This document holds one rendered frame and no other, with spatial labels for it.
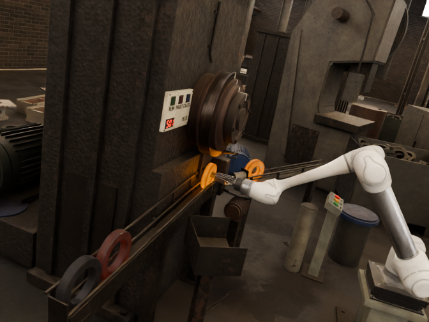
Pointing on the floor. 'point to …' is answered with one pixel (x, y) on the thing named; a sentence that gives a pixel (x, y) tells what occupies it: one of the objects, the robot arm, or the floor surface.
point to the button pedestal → (315, 271)
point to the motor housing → (238, 209)
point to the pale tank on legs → (415, 73)
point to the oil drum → (376, 114)
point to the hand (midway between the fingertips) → (209, 173)
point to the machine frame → (122, 128)
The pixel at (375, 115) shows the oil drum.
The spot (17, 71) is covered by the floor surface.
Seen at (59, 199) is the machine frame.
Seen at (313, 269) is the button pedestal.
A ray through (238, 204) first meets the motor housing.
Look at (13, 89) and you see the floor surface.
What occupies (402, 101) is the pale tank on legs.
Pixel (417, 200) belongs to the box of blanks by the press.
